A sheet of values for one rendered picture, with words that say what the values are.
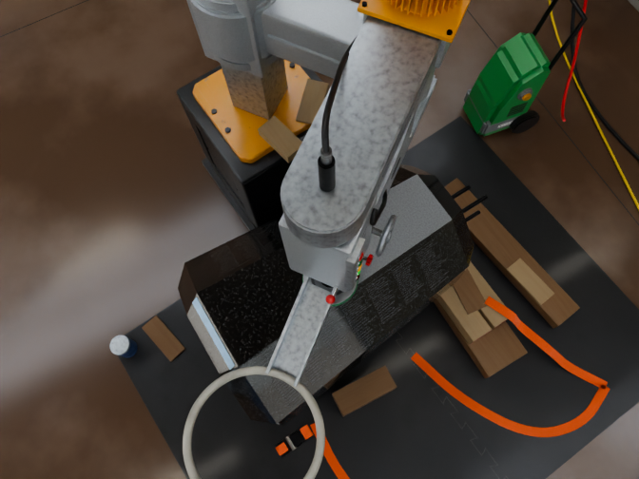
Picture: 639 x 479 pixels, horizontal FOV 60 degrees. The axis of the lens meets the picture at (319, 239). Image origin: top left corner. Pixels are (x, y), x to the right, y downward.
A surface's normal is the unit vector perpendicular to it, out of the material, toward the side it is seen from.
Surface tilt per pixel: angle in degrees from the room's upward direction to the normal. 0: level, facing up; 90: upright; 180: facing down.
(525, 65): 34
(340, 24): 0
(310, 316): 15
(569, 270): 0
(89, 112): 0
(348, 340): 45
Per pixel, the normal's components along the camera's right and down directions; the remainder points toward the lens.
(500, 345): -0.03, -0.34
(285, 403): 0.38, 0.30
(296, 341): -0.14, -0.10
